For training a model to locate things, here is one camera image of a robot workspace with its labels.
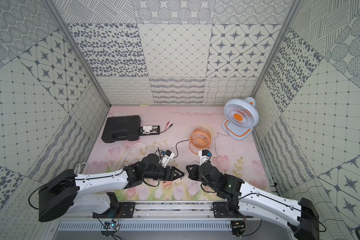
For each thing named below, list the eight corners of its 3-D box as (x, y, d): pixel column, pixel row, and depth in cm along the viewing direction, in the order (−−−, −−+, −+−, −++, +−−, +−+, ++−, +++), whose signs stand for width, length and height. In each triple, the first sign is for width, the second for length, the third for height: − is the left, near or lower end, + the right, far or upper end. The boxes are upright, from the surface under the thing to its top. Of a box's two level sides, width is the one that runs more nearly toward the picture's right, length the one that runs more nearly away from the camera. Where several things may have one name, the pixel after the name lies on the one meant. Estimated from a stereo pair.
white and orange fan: (222, 142, 102) (233, 114, 80) (219, 122, 114) (227, 92, 91) (246, 142, 102) (264, 114, 80) (240, 122, 114) (254, 93, 91)
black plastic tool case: (102, 142, 101) (98, 138, 96) (111, 120, 113) (108, 115, 109) (138, 142, 101) (135, 138, 96) (143, 120, 113) (141, 115, 109)
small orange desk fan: (189, 154, 96) (189, 144, 86) (189, 135, 105) (189, 124, 95) (209, 154, 96) (212, 144, 86) (207, 135, 106) (209, 124, 95)
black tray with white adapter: (139, 136, 104) (137, 132, 101) (141, 129, 108) (139, 125, 105) (159, 136, 105) (158, 132, 101) (160, 129, 108) (159, 125, 105)
